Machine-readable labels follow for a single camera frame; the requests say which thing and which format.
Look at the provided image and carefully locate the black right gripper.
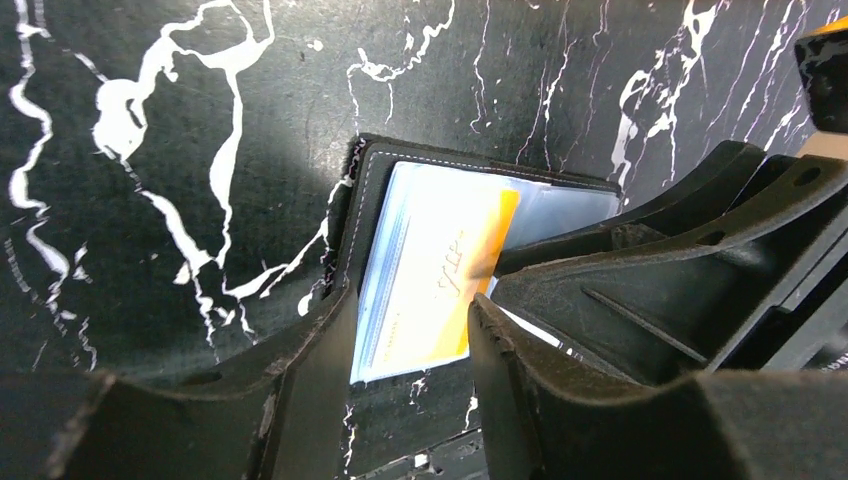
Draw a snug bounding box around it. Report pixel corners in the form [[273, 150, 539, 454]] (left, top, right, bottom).
[[490, 13, 848, 387]]

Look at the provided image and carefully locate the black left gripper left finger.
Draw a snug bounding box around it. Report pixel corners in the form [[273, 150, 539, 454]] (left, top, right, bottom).
[[1, 287, 358, 479]]

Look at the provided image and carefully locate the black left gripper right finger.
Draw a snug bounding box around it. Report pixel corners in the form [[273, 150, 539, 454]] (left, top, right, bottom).
[[468, 296, 847, 479]]

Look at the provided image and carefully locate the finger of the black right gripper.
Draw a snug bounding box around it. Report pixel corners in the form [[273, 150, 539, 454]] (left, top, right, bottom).
[[495, 141, 766, 275]]

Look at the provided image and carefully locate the black leather card holder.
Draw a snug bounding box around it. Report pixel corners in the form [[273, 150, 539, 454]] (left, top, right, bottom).
[[334, 137, 620, 383]]

